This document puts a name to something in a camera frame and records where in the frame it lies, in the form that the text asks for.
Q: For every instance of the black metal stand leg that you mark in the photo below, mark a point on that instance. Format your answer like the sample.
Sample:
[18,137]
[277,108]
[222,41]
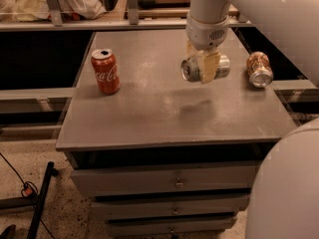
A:
[31,196]

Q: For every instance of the orange patterned can lying down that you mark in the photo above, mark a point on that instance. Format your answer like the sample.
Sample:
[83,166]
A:
[258,69]

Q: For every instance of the silver green 7up can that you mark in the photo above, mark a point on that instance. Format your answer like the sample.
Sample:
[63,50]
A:
[191,72]

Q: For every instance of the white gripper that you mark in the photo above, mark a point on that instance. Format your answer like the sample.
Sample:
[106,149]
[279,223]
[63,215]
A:
[205,36]

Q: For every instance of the bottom grey drawer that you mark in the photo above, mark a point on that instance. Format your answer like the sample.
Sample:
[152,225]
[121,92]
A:
[172,226]

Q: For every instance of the white cloth bundle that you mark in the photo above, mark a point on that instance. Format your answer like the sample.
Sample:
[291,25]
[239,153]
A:
[38,10]

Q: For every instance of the grey metal bracket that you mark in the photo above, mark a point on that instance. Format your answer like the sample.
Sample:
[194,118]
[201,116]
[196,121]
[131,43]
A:
[55,12]
[133,11]

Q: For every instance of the grey metal bracket left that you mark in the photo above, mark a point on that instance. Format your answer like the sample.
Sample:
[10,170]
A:
[55,12]

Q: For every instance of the grey drawer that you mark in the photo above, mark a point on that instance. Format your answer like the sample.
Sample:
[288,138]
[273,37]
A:
[172,226]
[171,206]
[135,180]

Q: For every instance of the top grey drawer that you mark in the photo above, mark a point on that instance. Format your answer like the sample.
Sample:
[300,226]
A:
[135,180]

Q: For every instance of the red coca-cola can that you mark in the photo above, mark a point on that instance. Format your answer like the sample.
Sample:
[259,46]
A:
[105,67]

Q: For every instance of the middle grey drawer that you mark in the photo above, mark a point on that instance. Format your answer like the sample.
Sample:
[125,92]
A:
[171,206]

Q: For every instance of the grey metal bracket middle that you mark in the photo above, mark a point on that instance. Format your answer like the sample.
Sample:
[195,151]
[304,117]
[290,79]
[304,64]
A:
[133,11]

